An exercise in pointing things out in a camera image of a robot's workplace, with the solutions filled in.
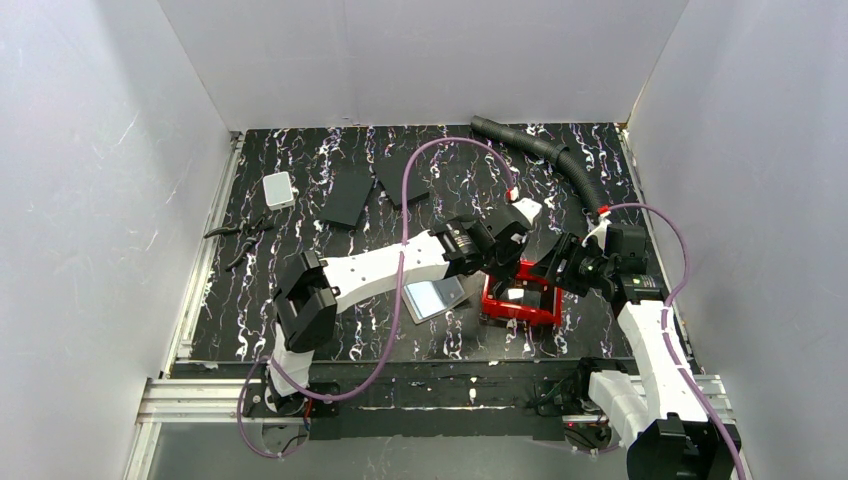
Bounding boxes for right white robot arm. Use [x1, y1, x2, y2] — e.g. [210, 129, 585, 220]
[531, 206, 747, 479]

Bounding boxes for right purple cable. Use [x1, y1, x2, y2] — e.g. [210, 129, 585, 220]
[606, 203, 747, 480]

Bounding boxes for white square box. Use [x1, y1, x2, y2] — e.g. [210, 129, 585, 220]
[262, 172, 295, 211]

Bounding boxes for grey leather card holder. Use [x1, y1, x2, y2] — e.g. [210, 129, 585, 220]
[401, 275, 471, 325]

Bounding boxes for black flat box right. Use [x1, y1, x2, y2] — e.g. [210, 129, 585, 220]
[374, 155, 429, 210]

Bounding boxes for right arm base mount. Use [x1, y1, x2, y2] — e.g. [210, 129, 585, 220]
[526, 378, 614, 455]

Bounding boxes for black pliers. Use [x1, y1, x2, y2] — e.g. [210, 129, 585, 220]
[203, 215, 275, 272]

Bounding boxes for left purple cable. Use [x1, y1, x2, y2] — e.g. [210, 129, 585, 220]
[236, 137, 518, 460]

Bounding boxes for red plastic bin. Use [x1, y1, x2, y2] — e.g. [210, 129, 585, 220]
[481, 260, 563, 326]

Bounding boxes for black flat box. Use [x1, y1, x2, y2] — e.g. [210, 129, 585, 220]
[374, 155, 429, 210]
[318, 171, 374, 231]

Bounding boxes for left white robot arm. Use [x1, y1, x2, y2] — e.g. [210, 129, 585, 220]
[264, 198, 542, 413]

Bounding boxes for purple cable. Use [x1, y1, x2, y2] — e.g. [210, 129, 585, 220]
[236, 137, 518, 460]
[606, 203, 747, 480]

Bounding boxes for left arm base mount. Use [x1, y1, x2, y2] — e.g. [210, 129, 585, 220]
[242, 382, 339, 419]

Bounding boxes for black corrugated hose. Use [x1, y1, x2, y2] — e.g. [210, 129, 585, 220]
[470, 115, 611, 217]

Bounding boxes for black flat box left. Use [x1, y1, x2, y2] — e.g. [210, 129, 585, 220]
[318, 171, 374, 231]

